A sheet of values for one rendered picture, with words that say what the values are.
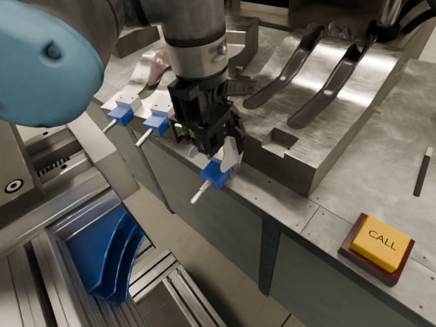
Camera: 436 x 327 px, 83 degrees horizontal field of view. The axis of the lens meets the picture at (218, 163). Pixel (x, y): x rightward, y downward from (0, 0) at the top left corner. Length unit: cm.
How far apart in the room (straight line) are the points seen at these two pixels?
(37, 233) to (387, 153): 62
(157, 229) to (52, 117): 127
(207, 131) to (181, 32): 12
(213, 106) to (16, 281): 32
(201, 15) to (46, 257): 32
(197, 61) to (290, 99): 30
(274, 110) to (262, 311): 91
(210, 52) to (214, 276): 109
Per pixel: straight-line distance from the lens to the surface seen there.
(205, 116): 36
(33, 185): 29
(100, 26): 21
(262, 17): 132
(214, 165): 48
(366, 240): 44
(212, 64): 31
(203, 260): 130
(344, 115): 54
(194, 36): 30
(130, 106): 64
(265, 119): 50
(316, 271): 67
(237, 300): 123
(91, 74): 18
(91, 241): 39
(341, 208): 50
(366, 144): 62
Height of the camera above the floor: 121
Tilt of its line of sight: 48 degrees down
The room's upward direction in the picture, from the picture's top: 9 degrees counter-clockwise
